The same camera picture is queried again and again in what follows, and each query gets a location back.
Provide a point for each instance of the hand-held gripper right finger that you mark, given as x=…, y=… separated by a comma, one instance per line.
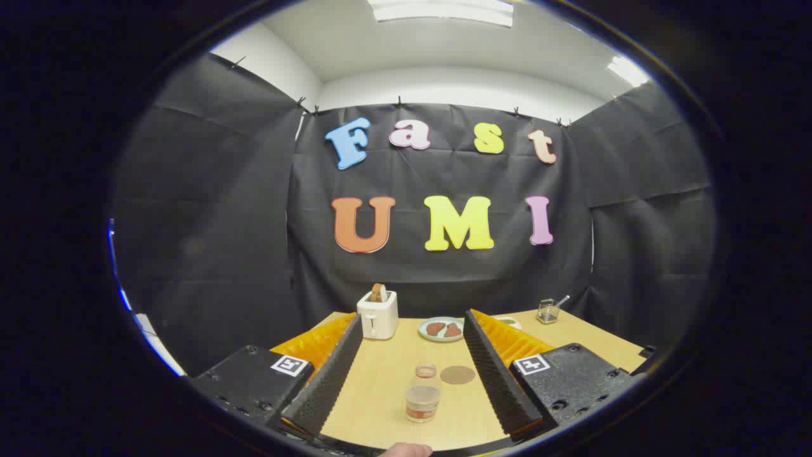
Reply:
x=498, y=381

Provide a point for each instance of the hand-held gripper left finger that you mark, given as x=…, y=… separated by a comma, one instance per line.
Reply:
x=327, y=381

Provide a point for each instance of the round brown coaster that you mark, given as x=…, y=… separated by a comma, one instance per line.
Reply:
x=457, y=375

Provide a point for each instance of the clear plastic juice bottle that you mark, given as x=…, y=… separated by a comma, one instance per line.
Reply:
x=422, y=400

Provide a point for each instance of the wooden table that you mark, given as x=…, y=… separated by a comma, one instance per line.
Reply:
x=380, y=393

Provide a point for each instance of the brown meat piece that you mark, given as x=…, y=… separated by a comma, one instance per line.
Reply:
x=453, y=330
x=435, y=329

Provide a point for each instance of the white toaster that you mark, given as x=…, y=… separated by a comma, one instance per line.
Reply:
x=377, y=317

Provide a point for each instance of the pale green plate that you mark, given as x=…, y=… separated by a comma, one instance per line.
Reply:
x=424, y=332

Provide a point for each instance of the brown bread slice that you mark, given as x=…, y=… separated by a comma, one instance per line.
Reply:
x=378, y=292

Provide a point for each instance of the metal spoon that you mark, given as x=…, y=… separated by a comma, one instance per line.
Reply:
x=563, y=301

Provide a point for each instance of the black backdrop cloth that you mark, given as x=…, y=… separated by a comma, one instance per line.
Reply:
x=444, y=279

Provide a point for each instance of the small black block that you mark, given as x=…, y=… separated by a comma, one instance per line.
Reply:
x=647, y=351

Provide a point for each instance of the ceiling light panel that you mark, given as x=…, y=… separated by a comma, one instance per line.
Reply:
x=628, y=71

